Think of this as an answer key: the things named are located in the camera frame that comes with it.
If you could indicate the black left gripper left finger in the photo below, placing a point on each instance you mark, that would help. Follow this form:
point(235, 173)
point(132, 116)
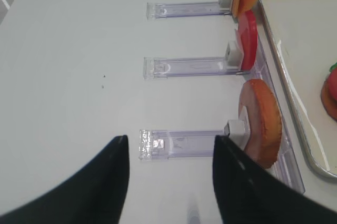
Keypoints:
point(95, 194)

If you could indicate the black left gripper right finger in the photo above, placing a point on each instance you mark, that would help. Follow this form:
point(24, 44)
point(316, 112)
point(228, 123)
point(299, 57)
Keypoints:
point(246, 193)

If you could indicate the red tomato slice on stack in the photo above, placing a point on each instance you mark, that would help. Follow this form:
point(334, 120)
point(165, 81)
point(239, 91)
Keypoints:
point(332, 82)

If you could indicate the green lettuce in tray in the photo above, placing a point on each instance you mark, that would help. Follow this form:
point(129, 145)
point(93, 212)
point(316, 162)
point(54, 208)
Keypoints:
point(333, 66)

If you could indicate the red tomato slice standing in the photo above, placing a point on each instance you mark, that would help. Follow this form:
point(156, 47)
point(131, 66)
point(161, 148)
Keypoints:
point(247, 31)

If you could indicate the clear left food rack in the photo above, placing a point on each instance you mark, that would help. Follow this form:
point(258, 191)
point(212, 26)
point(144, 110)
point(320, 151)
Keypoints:
point(168, 142)

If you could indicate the bun slice on left rack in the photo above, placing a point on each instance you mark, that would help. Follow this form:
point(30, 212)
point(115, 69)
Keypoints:
point(264, 120)

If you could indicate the bottom bun in tray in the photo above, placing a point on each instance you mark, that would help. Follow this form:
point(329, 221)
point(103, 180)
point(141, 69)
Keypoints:
point(328, 101)

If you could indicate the silver metal tray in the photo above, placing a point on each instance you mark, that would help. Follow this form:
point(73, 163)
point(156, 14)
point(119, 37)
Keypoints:
point(302, 37)

